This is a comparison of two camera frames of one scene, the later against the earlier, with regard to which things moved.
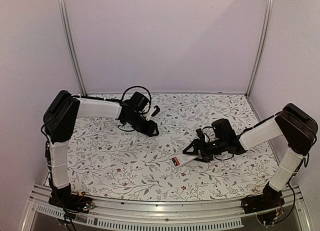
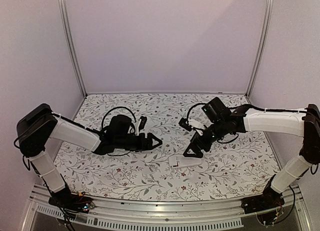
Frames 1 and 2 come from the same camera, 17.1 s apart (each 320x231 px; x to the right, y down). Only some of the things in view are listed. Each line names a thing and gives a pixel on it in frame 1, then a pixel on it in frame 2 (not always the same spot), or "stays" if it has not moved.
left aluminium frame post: (62, 5) stays
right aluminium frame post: (266, 23) stays
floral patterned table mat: (104, 158) stays
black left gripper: (149, 130) → (148, 141)
